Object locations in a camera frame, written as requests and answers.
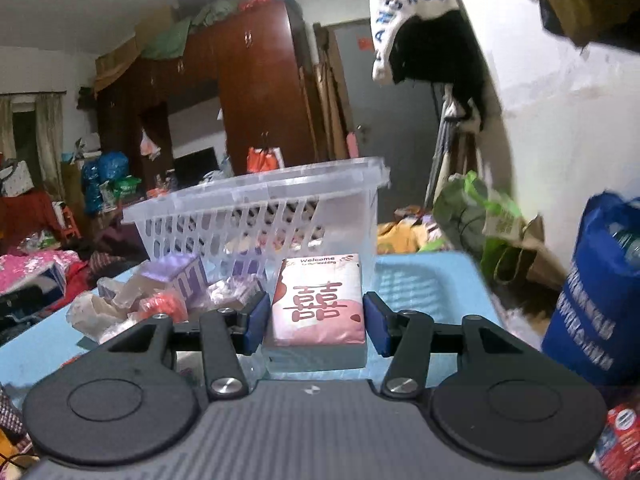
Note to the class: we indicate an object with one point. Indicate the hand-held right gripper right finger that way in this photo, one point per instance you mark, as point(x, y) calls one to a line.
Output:
point(374, 322)

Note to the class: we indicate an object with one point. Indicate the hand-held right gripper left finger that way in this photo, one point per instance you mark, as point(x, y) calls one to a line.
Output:
point(260, 317)

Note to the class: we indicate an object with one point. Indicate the pink tissue pack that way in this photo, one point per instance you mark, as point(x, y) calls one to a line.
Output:
point(320, 310)

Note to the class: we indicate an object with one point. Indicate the clear plastic basket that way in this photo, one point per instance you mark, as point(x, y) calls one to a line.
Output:
point(320, 195)

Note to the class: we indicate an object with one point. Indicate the purple clear wrapped packet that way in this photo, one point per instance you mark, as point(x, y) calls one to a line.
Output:
point(230, 292)

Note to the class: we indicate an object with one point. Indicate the orange floral blanket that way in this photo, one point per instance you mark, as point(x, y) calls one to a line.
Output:
point(397, 237)

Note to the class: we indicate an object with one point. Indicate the red wrapped snack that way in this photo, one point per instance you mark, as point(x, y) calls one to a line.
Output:
point(162, 307)

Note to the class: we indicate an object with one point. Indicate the purple box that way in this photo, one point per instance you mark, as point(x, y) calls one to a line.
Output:
point(172, 272)

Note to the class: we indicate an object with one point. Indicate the green plastic bag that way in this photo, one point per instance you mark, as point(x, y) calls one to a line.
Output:
point(465, 210)

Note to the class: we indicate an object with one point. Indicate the orange white hanging bag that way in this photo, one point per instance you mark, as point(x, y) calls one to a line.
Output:
point(262, 158)

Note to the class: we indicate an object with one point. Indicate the crumpled clear plastic wrapper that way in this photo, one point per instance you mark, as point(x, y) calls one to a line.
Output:
point(97, 310)

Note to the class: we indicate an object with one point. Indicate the black television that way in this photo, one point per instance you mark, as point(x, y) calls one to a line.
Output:
point(195, 166)

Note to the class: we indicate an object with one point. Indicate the brown paper bag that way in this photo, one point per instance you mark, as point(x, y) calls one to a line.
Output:
point(535, 255)

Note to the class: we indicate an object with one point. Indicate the metal crutches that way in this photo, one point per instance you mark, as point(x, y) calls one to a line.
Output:
point(447, 160)

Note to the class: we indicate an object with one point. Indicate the pink strip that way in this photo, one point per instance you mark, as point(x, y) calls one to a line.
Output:
point(353, 144)

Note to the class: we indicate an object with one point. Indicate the white plastic hanging bag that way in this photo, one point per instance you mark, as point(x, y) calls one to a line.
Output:
point(149, 144)

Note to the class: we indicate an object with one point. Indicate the blue plastic bag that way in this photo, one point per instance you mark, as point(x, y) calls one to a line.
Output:
point(102, 180)

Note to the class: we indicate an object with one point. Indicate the blue fabric bag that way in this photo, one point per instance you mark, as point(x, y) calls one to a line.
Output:
point(595, 290)

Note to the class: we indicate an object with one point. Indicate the leaning wooden boards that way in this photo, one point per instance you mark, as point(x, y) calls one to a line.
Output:
point(327, 100)

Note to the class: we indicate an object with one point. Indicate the pink bedding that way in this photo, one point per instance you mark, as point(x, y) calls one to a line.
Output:
point(35, 267)

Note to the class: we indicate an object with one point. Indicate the brown wooden wardrobe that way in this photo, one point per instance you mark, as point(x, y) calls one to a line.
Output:
point(255, 85)

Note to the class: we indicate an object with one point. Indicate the grey door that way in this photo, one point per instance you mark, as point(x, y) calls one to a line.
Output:
point(360, 90)

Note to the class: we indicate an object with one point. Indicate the red patterned box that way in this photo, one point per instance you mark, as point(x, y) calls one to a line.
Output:
point(622, 440)

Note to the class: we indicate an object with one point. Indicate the black hanging garment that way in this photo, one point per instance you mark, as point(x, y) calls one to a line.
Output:
point(440, 55)

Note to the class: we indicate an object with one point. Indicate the patterned curtain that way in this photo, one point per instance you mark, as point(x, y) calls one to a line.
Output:
point(47, 135)

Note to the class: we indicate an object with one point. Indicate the green cloth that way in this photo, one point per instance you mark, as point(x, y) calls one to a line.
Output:
point(175, 35)

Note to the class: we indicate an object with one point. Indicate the brown hanging bag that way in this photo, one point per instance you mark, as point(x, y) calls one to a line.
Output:
point(585, 0)

